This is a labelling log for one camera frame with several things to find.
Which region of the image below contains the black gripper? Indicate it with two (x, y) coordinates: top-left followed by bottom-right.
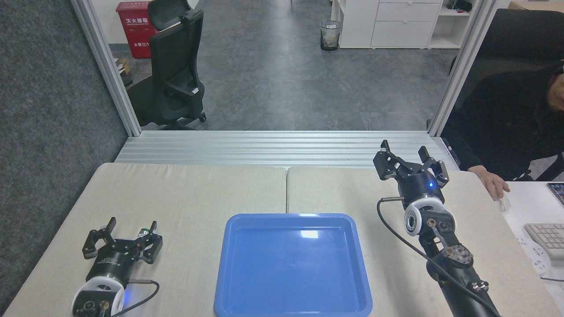
(82, 217), (163, 284)
(373, 140), (449, 206)

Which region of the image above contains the blue plastic tray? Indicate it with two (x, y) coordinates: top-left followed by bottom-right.
(214, 213), (373, 317)

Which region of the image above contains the person's hand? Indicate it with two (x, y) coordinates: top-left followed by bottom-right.
(468, 165), (511, 202)

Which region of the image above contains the seated person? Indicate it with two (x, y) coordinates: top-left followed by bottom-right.
(441, 62), (564, 182)

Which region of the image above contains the white drawer cabinet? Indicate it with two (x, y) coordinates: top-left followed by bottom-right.
(330, 0), (474, 49)

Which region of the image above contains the dark phone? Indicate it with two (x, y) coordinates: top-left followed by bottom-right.
(546, 182), (564, 205)

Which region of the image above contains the white keyboard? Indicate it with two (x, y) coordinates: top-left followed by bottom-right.
(523, 223), (564, 260)

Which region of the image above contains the grey felt partition panel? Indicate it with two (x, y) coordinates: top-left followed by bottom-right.
(0, 0), (129, 309)

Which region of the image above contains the white power strip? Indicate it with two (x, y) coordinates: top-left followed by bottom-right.
(516, 237), (551, 276)

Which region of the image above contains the black high-back chair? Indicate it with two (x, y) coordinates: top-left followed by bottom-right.
(449, 8), (564, 111)

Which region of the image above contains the small cardboard box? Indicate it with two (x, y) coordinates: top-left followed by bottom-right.
(115, 57), (133, 86)

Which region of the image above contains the black mesh office chair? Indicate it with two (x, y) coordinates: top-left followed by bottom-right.
(127, 0), (207, 130)

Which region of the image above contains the red fire extinguisher box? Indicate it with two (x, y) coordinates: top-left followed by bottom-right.
(116, 1), (157, 59)

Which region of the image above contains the silver aluminium post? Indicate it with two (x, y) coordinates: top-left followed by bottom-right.
(427, 0), (498, 137)
(70, 0), (142, 137)

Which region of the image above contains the silver aluminium rail base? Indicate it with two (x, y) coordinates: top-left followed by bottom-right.
(115, 130), (461, 170)

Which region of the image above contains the black wire waste bin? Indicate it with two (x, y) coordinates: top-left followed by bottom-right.
(320, 20), (342, 52)

